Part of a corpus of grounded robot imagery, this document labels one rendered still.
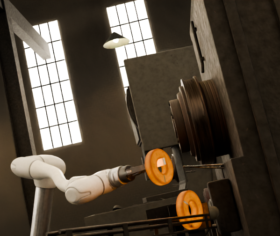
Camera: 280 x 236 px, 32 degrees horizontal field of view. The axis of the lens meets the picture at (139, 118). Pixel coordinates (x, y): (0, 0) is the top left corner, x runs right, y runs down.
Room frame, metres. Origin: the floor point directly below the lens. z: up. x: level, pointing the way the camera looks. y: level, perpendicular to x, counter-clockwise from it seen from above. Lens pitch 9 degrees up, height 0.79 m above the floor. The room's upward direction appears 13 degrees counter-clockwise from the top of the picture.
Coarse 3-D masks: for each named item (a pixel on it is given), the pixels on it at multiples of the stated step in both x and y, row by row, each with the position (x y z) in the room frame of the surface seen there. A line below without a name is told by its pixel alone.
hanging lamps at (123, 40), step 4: (108, 8) 10.53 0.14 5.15; (112, 24) 10.53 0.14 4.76; (116, 32) 10.49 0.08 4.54; (112, 36) 10.36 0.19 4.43; (116, 36) 10.32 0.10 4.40; (120, 36) 10.34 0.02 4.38; (108, 40) 10.31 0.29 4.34; (112, 40) 10.66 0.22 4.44; (116, 40) 10.49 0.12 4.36; (120, 40) 10.69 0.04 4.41; (124, 40) 10.65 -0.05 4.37; (128, 40) 10.57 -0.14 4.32; (104, 44) 10.48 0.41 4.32; (108, 44) 10.67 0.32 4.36; (112, 44) 10.74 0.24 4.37; (116, 44) 10.77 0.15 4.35; (120, 44) 10.78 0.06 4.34; (124, 44) 10.77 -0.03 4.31; (108, 48) 10.75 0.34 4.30; (112, 48) 10.81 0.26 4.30
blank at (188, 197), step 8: (184, 192) 2.00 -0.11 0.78; (192, 192) 2.03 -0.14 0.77; (184, 200) 1.97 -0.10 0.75; (192, 200) 2.02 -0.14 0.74; (176, 208) 1.97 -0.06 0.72; (184, 208) 1.96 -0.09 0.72; (192, 208) 2.06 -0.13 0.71; (200, 208) 2.06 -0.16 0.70; (184, 224) 1.98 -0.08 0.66; (192, 224) 1.99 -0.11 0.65; (200, 224) 2.04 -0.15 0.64
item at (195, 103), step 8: (184, 80) 2.45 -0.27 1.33; (192, 80) 2.39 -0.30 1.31; (184, 88) 2.34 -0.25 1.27; (192, 88) 2.33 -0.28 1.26; (192, 96) 2.30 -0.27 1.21; (200, 96) 2.29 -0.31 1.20; (192, 104) 2.28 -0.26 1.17; (200, 104) 2.28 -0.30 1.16; (192, 112) 2.27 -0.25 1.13; (200, 112) 2.28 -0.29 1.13; (200, 120) 2.28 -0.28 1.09; (200, 128) 2.29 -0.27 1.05; (208, 128) 2.29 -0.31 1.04; (200, 136) 2.30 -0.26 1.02; (208, 136) 2.30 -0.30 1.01; (200, 144) 2.31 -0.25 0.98; (208, 144) 2.33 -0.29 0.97; (200, 152) 2.34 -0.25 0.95; (208, 152) 2.36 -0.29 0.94; (208, 160) 2.42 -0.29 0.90
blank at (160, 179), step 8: (152, 152) 2.05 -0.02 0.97; (160, 152) 2.09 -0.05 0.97; (152, 160) 2.04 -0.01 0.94; (168, 160) 2.12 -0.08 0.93; (152, 168) 2.03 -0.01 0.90; (168, 168) 2.11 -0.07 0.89; (152, 176) 2.03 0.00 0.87; (160, 176) 2.06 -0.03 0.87; (168, 176) 2.10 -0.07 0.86; (160, 184) 2.07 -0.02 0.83
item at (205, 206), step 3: (201, 204) 2.08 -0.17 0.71; (204, 204) 2.07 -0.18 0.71; (207, 204) 2.07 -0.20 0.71; (204, 207) 2.07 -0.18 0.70; (207, 207) 2.07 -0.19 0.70; (204, 210) 2.08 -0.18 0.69; (207, 210) 2.07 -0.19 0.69; (204, 213) 2.08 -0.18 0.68; (207, 213) 2.07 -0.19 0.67; (207, 216) 2.07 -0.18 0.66; (210, 219) 2.06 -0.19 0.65; (210, 222) 2.06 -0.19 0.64; (201, 225) 2.09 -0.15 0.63; (204, 225) 2.08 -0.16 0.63; (210, 225) 2.06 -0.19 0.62; (198, 228) 2.10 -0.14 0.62
